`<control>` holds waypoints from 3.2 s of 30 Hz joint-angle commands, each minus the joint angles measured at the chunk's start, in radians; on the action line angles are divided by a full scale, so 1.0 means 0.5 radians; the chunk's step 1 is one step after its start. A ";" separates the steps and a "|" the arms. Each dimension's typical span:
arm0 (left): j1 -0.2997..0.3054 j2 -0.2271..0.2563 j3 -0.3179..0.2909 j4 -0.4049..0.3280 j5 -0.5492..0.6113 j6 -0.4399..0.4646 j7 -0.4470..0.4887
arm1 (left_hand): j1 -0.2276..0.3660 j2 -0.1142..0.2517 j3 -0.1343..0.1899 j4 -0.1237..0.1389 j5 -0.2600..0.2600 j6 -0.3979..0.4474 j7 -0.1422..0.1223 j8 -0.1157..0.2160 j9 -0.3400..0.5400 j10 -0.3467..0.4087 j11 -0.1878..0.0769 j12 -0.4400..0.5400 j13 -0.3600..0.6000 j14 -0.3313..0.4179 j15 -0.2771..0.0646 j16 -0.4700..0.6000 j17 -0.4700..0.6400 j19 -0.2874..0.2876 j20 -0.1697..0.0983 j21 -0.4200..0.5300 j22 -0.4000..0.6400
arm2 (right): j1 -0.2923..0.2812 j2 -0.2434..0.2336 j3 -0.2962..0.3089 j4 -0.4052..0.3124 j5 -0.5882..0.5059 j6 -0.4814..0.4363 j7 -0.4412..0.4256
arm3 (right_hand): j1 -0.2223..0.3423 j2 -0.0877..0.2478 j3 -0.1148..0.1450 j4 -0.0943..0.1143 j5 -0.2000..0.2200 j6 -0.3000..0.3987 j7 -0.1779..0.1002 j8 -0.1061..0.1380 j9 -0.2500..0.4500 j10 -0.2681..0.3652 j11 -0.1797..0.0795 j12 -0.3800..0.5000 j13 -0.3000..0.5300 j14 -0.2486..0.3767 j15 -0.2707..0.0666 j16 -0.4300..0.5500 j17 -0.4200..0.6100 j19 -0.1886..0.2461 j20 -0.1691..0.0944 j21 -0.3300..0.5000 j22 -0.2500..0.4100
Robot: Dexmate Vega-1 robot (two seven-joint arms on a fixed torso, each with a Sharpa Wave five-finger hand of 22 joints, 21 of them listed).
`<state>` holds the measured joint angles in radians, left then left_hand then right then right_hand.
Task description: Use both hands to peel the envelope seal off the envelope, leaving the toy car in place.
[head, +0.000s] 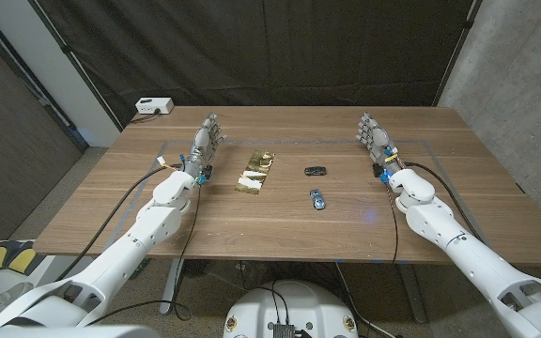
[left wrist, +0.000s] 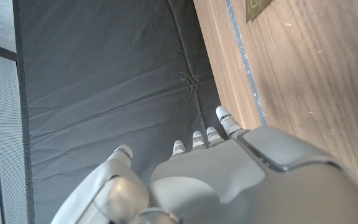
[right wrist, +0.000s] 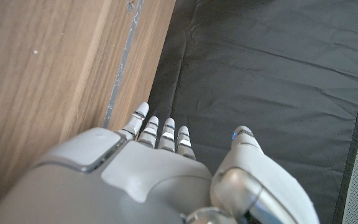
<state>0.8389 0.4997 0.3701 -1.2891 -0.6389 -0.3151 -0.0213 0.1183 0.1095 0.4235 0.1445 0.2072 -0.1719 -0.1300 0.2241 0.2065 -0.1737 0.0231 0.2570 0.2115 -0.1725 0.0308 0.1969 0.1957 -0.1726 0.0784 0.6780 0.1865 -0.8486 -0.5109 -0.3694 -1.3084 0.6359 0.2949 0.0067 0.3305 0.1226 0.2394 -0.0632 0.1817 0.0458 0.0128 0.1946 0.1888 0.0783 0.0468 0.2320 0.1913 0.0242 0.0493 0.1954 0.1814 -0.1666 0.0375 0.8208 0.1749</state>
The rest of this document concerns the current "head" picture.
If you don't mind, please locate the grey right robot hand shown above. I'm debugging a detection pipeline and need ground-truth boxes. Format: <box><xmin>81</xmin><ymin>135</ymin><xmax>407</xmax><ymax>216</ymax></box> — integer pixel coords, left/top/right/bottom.
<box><xmin>355</xmin><ymin>111</ymin><xmax>406</xmax><ymax>183</ymax></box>

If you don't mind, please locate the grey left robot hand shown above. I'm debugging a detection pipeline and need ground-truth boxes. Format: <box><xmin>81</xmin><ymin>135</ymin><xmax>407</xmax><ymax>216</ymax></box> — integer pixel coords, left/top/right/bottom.
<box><xmin>181</xmin><ymin>111</ymin><xmax>228</xmax><ymax>187</ymax></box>

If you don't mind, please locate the gold foil envelope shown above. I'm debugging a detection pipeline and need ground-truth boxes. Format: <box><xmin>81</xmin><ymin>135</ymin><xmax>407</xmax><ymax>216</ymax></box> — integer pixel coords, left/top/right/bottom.
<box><xmin>234</xmin><ymin>149</ymin><xmax>276</xmax><ymax>196</ymax></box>

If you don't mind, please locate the blue toy car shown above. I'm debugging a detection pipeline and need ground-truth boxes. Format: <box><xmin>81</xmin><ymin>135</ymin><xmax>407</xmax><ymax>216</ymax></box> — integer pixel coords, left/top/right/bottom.
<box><xmin>309</xmin><ymin>188</ymin><xmax>327</xmax><ymax>211</ymax></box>

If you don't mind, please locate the orange teal floor toy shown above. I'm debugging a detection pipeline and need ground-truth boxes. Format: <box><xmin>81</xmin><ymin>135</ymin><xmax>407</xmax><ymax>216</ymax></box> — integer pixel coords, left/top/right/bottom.
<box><xmin>131</xmin><ymin>257</ymin><xmax>149</xmax><ymax>281</ymax></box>

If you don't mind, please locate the white power strip box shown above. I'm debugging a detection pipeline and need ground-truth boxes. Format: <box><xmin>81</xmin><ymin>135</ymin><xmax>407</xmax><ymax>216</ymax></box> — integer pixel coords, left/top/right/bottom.
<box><xmin>134</xmin><ymin>97</ymin><xmax>176</xmax><ymax>115</ymax></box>

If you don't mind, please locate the black backdrop stand pole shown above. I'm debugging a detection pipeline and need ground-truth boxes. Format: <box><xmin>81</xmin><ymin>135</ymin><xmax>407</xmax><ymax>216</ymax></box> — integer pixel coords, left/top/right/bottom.
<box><xmin>433</xmin><ymin>0</ymin><xmax>483</xmax><ymax>107</ymax></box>
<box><xmin>29</xmin><ymin>0</ymin><xmax>124</xmax><ymax>132</ymax></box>

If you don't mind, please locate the black backdrop curtain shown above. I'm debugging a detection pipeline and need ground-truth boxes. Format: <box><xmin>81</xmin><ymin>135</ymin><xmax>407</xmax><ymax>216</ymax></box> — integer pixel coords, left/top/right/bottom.
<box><xmin>35</xmin><ymin>0</ymin><xmax>483</xmax><ymax>128</ymax></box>

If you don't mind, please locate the grey metal table leg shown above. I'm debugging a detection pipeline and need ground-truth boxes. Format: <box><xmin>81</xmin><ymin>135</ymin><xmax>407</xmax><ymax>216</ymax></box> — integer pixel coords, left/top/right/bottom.
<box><xmin>396</xmin><ymin>263</ymin><xmax>429</xmax><ymax>325</ymax></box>
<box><xmin>159</xmin><ymin>257</ymin><xmax>187</xmax><ymax>315</ymax></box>

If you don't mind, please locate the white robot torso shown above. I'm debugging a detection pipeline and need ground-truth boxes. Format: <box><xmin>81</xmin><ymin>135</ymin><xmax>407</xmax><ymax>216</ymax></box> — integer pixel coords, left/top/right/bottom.
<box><xmin>223</xmin><ymin>280</ymin><xmax>360</xmax><ymax>338</ymax></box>

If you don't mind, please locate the white floor platform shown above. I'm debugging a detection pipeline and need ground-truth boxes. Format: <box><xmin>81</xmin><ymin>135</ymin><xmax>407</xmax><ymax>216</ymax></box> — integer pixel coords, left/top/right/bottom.
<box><xmin>0</xmin><ymin>239</ymin><xmax>98</xmax><ymax>330</ymax></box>

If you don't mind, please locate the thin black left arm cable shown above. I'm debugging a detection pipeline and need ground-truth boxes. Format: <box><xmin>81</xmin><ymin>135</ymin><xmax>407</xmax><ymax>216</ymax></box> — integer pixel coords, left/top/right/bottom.
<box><xmin>85</xmin><ymin>184</ymin><xmax>202</xmax><ymax>328</ymax></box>

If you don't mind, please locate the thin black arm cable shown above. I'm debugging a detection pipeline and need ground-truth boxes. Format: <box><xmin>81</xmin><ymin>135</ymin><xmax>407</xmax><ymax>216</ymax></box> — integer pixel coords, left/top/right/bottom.
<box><xmin>85</xmin><ymin>184</ymin><xmax>202</xmax><ymax>328</ymax></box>
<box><xmin>384</xmin><ymin>181</ymin><xmax>400</xmax><ymax>265</ymax></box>

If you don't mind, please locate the black power strip cord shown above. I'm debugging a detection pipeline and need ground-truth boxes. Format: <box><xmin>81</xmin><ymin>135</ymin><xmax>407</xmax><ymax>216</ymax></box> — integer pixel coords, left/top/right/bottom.
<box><xmin>129</xmin><ymin>108</ymin><xmax>162</xmax><ymax>126</ymax></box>

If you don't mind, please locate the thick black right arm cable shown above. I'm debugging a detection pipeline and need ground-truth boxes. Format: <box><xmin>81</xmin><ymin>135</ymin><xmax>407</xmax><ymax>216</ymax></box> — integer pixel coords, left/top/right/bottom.
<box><xmin>402</xmin><ymin>161</ymin><xmax>486</xmax><ymax>245</ymax></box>

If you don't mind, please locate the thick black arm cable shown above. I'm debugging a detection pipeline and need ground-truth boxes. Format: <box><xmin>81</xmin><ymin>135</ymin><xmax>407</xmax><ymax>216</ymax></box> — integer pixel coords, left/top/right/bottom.
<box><xmin>55</xmin><ymin>162</ymin><xmax>185</xmax><ymax>283</ymax></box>
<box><xmin>402</xmin><ymin>161</ymin><xmax>486</xmax><ymax>245</ymax></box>

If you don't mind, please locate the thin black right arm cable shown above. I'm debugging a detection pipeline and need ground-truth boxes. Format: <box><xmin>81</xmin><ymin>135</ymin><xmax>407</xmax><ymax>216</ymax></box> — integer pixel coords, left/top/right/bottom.
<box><xmin>384</xmin><ymin>181</ymin><xmax>400</xmax><ymax>265</ymax></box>

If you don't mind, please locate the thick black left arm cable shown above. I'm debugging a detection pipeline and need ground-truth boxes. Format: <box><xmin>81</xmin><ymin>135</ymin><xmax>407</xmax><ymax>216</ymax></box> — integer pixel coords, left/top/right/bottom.
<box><xmin>55</xmin><ymin>162</ymin><xmax>185</xmax><ymax>283</ymax></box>

